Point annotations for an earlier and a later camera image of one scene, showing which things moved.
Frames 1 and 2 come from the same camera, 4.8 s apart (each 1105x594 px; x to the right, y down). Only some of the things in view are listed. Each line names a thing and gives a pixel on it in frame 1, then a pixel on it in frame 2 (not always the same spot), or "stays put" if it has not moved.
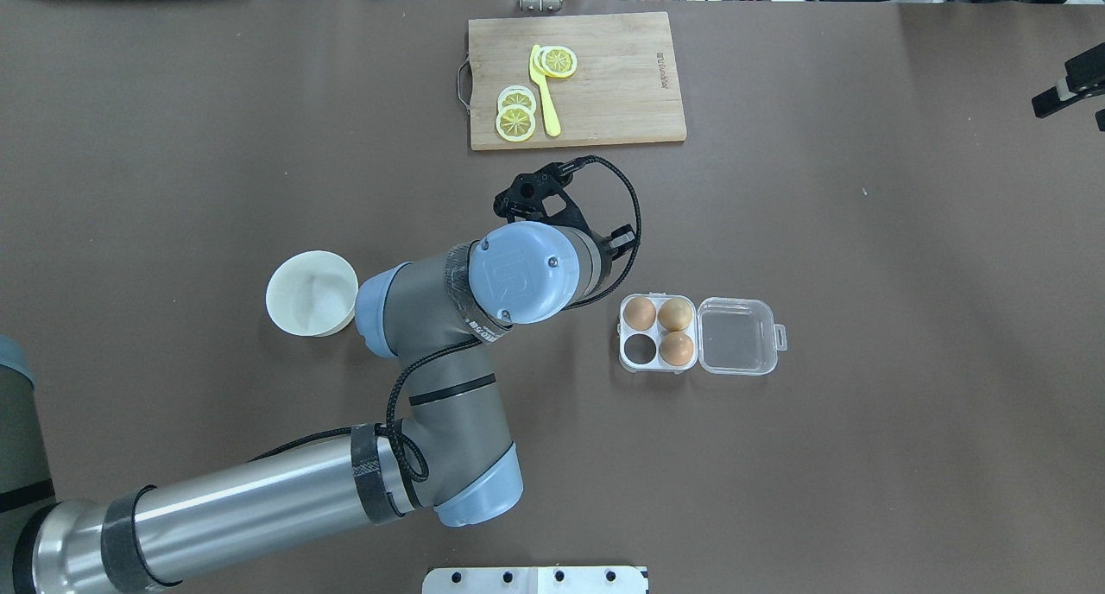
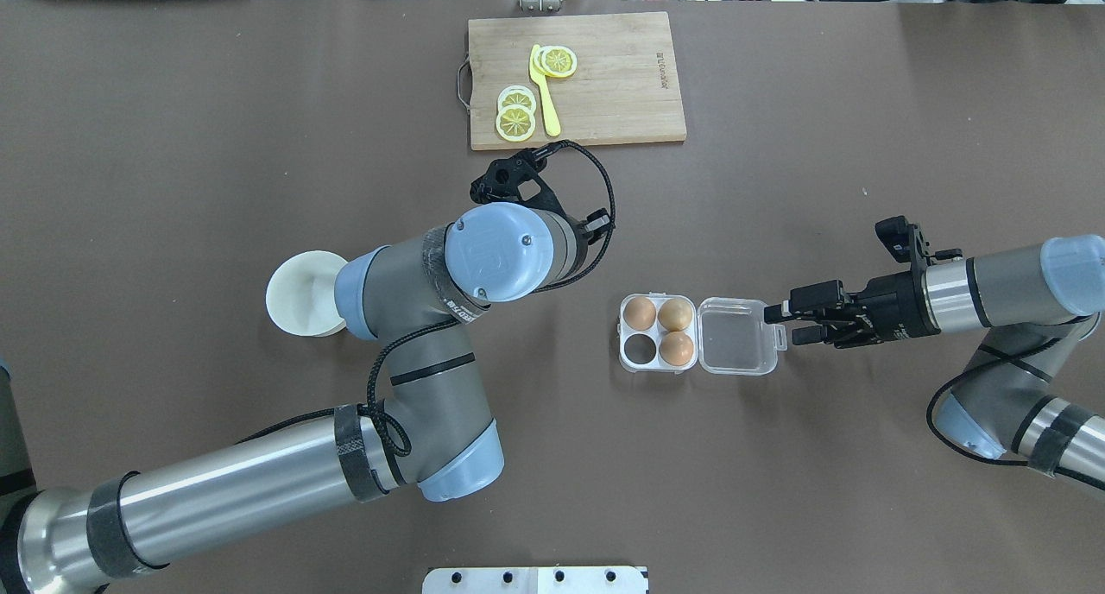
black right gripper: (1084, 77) → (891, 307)
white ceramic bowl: (312, 293) stays put
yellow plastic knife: (541, 79) stays put
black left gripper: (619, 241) → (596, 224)
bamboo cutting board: (624, 89) stays put
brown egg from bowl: (639, 313) stays put
